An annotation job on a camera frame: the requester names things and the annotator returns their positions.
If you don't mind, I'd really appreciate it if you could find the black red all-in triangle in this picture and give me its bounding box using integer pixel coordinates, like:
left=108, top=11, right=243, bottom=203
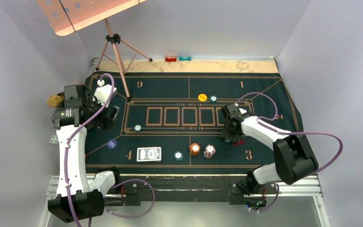
left=233, top=140, right=245, bottom=147

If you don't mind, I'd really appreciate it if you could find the purple small blind button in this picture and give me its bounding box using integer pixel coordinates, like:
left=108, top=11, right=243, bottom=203
left=107, top=140, right=118, bottom=149

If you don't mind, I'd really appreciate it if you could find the green blue poker chip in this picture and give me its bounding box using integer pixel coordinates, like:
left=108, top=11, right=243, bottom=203
left=133, top=124, right=142, bottom=132

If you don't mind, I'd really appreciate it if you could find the yellow big blind button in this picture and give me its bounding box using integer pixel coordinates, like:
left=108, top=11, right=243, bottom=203
left=198, top=94, right=207, bottom=102

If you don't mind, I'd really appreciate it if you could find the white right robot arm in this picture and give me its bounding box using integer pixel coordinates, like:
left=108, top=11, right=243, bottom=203
left=220, top=104, right=319, bottom=192

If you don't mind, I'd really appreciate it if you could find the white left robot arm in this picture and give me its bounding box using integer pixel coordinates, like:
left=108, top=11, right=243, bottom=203
left=47, top=85, right=122, bottom=223

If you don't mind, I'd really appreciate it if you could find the white pink chip stack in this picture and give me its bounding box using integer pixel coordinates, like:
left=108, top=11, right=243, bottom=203
left=204, top=144, right=216, bottom=158

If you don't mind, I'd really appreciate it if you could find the gold microphone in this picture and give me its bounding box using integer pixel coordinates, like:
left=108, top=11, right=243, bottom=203
left=46, top=92, right=65, bottom=108

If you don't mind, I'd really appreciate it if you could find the orange yellow chip stack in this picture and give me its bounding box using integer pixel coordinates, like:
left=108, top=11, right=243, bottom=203
left=189, top=143, right=200, bottom=156

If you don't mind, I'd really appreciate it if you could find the grey lego brick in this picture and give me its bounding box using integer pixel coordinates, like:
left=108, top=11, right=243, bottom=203
left=49, top=135, right=59, bottom=144

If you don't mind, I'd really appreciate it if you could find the blue white card deck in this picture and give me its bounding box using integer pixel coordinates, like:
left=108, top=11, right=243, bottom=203
left=137, top=147, right=162, bottom=162

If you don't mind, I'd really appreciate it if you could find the green poker mat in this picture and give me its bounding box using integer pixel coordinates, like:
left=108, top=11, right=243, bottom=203
left=85, top=72, right=303, bottom=175

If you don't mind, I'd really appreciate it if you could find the red block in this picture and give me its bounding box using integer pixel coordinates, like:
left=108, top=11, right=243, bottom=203
left=164, top=55, right=177, bottom=62

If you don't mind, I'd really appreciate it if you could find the teal block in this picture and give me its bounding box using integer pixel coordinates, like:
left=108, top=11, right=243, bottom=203
left=179, top=55, right=191, bottom=61

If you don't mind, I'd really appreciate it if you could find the pink music stand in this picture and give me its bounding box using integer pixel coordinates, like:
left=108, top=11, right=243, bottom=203
left=37, top=0, right=153, bottom=101

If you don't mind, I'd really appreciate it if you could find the white left camera box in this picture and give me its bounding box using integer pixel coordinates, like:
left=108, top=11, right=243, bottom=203
left=94, top=80, right=117, bottom=105

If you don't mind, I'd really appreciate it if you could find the aluminium rail frame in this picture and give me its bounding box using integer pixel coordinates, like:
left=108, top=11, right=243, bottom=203
left=37, top=175, right=331, bottom=227

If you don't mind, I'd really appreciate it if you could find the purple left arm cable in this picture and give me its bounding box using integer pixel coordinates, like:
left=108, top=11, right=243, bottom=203
left=65, top=73, right=156, bottom=227

